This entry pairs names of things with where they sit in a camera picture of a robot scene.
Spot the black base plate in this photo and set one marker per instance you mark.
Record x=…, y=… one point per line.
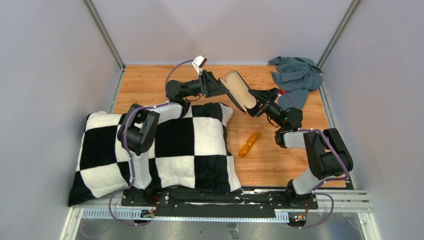
x=247, y=202

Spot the grey-blue crumpled cloth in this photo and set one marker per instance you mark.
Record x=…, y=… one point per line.
x=298, y=77

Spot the orange sunglasses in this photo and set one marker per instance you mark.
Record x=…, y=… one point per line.
x=253, y=138

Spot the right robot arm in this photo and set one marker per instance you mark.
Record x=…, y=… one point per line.
x=327, y=155

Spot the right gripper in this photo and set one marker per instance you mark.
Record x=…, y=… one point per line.
x=264, y=97

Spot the black glasses case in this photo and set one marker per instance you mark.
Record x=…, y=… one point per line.
x=238, y=91

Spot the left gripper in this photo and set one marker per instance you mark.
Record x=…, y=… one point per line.
x=210, y=87

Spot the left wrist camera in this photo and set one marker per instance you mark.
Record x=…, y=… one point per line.
x=198, y=63

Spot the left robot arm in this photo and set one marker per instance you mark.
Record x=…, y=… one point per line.
x=145, y=132

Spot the black white checkered pillow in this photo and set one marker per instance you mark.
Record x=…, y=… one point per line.
x=103, y=164

